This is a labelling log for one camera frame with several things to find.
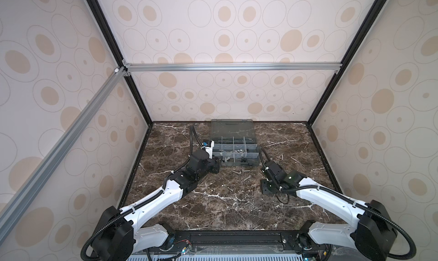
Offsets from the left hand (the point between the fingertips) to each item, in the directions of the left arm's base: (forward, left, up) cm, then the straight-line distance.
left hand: (224, 156), depth 79 cm
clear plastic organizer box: (+20, -7, -15) cm, 26 cm away
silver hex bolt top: (+2, -11, -18) cm, 21 cm away
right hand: (-8, -22, -14) cm, 27 cm away
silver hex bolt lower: (-2, -13, -19) cm, 23 cm away
